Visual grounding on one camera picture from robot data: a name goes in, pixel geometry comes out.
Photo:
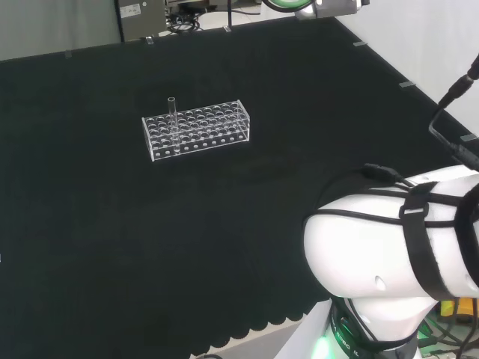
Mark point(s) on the clear plastic test tube rack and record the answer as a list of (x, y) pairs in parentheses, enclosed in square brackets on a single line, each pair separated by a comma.
[(209, 123)]

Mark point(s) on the yellow stop button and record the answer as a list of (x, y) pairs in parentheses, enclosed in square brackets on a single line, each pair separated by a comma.
[(464, 308)]

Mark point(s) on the black bench cloth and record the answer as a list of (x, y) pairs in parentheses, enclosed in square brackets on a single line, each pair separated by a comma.
[(112, 224)]

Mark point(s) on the pale board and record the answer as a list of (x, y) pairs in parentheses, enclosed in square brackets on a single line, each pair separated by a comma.
[(254, 344)]

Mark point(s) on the clear glass test tube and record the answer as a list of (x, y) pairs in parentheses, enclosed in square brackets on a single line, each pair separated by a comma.
[(171, 112)]

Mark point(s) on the grey metal cabinet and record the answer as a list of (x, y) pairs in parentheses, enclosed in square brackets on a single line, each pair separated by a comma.
[(142, 18)]

